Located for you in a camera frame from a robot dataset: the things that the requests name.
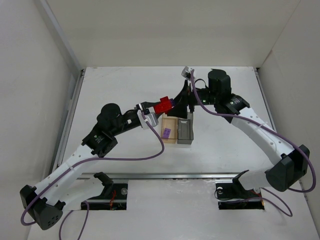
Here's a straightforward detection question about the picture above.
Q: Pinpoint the purple lego brick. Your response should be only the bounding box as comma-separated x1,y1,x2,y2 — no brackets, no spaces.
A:
162,128,171,139
169,98,176,108

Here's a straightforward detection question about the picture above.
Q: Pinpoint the red lego brick assembly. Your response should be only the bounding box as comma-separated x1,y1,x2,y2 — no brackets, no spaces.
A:
153,96,172,114

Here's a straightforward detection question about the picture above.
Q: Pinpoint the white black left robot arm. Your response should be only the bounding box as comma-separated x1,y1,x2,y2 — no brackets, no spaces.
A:
19,102,161,230

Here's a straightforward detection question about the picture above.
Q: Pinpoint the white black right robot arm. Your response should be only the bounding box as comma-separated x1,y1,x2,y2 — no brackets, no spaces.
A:
168,66,310,199

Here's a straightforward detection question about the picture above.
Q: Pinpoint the wooden tray container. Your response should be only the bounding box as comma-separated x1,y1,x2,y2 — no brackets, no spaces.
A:
160,115,178,144

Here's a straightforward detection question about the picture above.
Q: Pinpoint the grey plastic container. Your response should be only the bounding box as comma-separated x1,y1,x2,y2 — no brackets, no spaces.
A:
177,112,194,145

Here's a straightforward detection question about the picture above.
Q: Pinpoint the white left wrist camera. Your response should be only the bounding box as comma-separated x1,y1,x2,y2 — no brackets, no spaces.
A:
137,110,159,130

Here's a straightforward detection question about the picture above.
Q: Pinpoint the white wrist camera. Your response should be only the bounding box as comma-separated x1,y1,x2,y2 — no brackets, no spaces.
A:
137,110,159,130
181,66,196,81

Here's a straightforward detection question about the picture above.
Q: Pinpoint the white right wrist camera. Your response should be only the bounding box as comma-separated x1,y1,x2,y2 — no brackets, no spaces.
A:
181,66,196,81

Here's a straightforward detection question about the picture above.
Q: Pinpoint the aluminium rail left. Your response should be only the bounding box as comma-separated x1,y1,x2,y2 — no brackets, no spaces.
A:
48,68,86,175

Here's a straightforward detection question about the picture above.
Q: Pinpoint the aluminium rail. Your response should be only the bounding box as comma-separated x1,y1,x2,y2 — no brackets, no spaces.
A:
51,171,292,181
254,67,292,176
48,68,86,175

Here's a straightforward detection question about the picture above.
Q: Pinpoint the aluminium rail right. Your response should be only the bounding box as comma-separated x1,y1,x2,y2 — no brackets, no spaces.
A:
254,67,292,176

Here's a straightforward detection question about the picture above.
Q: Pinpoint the aluminium rail front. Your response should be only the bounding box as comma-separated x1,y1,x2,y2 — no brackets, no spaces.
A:
51,171,292,181

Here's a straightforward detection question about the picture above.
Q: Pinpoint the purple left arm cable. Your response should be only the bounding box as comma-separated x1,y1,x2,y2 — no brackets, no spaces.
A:
21,112,166,240

